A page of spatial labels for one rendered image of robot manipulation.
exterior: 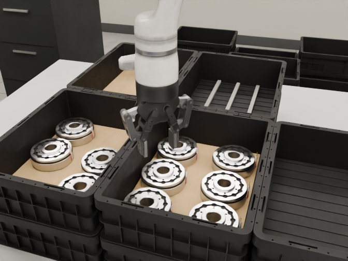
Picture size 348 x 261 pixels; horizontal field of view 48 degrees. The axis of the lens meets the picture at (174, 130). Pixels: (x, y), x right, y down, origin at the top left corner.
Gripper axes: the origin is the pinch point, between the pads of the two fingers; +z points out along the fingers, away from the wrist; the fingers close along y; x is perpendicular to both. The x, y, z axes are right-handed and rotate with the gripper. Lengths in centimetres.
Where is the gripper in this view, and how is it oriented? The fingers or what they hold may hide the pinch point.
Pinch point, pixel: (158, 144)
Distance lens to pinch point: 75.1
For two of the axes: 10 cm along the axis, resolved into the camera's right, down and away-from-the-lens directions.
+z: 0.0, 8.4, 5.4
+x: -4.6, -4.8, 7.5
